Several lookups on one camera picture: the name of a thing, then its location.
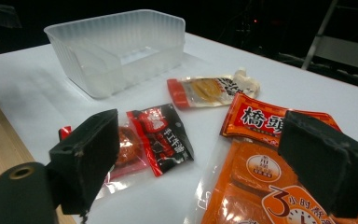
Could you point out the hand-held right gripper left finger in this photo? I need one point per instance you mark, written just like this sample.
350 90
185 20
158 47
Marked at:
84 161

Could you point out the white metal stand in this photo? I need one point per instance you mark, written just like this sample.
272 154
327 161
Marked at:
338 49

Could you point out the white table sheet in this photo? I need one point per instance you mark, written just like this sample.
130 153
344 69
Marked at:
205 62

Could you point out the clear pink snack packet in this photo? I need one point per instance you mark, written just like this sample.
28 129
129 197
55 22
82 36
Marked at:
130 149

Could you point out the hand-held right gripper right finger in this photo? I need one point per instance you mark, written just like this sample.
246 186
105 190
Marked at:
326 161

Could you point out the large orange food packet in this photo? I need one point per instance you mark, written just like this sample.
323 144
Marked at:
254 177

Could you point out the black and red snack packet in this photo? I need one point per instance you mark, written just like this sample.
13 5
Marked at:
164 140

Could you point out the white snack packet red end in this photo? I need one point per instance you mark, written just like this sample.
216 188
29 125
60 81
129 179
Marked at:
211 90

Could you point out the wooden table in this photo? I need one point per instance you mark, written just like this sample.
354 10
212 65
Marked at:
3 140

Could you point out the clear plastic container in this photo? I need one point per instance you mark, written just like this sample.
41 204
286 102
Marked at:
115 53

